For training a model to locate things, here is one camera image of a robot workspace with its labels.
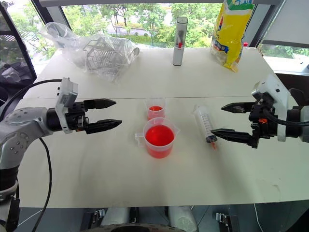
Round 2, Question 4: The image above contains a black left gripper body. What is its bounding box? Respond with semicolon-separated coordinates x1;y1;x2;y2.
65;101;90;133

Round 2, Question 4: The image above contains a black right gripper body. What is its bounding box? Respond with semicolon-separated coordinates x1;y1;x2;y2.
248;92;279;149

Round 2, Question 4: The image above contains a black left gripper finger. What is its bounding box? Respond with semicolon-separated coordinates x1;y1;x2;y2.
84;119;123;135
84;98;117;112

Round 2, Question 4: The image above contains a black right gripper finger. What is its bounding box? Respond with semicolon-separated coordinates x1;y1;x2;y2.
210;128;254;147
221;101;256;114

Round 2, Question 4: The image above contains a clear plastic syringe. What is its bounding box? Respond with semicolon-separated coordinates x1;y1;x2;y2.
193;104;218;151

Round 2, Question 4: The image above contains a small clear measuring cup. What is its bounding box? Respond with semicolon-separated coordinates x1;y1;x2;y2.
143;97;168;121

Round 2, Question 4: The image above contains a large beaker red liquid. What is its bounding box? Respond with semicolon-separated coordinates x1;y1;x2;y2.
134;116;181;160

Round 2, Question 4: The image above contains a clear plastic bag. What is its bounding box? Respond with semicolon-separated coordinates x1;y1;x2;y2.
39;22;141;85

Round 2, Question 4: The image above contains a yellow snack bag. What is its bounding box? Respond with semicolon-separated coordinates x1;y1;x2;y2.
210;0;256;73

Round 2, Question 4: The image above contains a white cylindrical container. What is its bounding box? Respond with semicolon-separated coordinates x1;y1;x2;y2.
172;16;189;67

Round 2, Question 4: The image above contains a grey rounded cylinder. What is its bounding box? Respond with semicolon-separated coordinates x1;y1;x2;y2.
100;207;129;228
168;206;197;232

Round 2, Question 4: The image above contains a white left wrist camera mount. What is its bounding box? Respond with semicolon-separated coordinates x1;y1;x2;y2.
55;77;79;134

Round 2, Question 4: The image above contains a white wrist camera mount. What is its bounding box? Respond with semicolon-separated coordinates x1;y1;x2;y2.
55;77;79;134
251;73;295;143

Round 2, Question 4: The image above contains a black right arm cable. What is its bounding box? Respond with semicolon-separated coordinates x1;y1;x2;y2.
262;108;309;127

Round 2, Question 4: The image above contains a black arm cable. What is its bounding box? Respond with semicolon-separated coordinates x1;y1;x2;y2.
0;79;64;121
30;137;53;232
262;108;309;127

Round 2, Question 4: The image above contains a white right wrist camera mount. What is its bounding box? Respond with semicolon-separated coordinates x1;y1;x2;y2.
251;73;295;143

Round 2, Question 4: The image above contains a metal wire rack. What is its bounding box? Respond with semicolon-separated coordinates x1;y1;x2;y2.
83;36;126;81

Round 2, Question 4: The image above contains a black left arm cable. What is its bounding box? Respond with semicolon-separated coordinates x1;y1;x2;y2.
0;79;64;121
30;137;53;232

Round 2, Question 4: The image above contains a thin white cable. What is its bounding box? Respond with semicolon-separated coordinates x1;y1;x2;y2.
253;203;264;232

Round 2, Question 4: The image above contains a black frame structure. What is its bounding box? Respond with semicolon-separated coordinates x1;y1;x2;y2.
0;1;38;103

